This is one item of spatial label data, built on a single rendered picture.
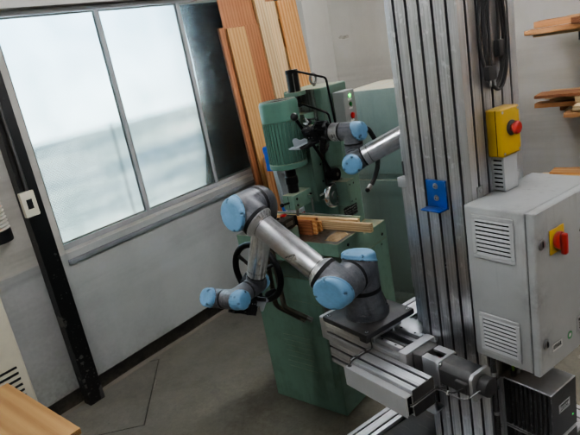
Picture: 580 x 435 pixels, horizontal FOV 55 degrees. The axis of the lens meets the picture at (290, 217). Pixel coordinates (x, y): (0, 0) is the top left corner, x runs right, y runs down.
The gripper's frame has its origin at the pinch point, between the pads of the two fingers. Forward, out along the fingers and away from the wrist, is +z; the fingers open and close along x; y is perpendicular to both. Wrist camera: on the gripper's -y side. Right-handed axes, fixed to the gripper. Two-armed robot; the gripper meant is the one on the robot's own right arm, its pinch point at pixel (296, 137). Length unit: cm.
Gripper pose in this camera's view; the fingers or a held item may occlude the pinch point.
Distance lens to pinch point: 245.6
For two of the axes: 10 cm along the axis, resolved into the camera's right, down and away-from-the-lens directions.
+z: -7.7, -0.5, 6.4
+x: -4.1, 8.0, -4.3
